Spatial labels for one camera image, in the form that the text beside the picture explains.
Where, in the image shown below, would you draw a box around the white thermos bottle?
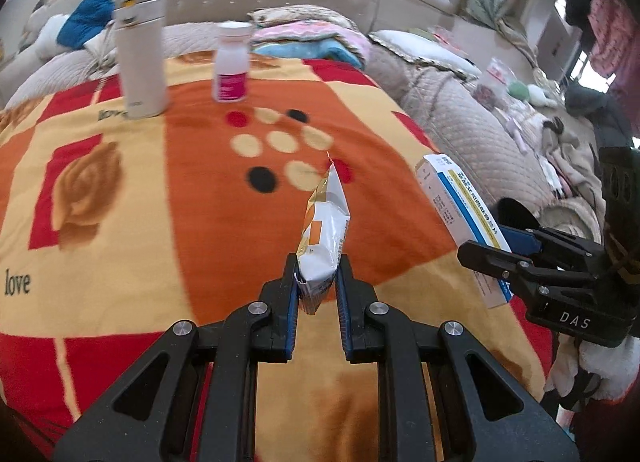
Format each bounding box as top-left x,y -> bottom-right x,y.
114,0 -> 171,120

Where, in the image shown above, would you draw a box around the white orange snack packet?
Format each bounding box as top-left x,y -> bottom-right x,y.
295,152 -> 352,315

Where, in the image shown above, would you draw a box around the pink hanging garment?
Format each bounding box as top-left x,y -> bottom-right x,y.
587,0 -> 640,107

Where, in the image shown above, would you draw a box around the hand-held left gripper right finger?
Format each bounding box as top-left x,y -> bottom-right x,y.
334,254 -> 581,462

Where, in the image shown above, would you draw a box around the blue white medicine box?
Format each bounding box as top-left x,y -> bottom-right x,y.
415,154 -> 515,310

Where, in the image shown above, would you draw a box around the folded pink blanket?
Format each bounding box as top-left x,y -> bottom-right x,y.
250,22 -> 373,55

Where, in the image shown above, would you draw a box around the beige crumpled clothes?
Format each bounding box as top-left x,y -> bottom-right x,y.
540,132 -> 606,203

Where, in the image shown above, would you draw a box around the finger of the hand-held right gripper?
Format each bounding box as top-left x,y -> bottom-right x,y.
457,239 -> 598,303
500,198 -> 601,263

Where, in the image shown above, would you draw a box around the blue jacket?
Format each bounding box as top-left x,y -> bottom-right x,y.
57,0 -> 117,50

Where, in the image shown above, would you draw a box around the white pink-label medicine bottle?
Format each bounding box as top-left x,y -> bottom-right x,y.
212,22 -> 253,105

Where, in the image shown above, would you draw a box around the folded floral quilt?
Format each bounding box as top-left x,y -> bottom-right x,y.
247,6 -> 351,30

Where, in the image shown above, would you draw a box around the white crumpled garment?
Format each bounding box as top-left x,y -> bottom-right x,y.
82,32 -> 121,72

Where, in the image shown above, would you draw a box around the orange red printed blanket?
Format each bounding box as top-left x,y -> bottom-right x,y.
0,54 -> 556,462

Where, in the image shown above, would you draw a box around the white frilled pillow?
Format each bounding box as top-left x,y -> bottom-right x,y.
370,30 -> 483,82

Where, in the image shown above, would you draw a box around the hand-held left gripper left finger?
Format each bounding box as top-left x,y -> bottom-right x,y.
52,252 -> 301,462

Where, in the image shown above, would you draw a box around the clear pink-print plastic bag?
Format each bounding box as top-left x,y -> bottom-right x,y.
482,58 -> 516,92

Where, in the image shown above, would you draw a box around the folded blue blanket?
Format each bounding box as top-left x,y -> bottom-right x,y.
252,39 -> 363,67

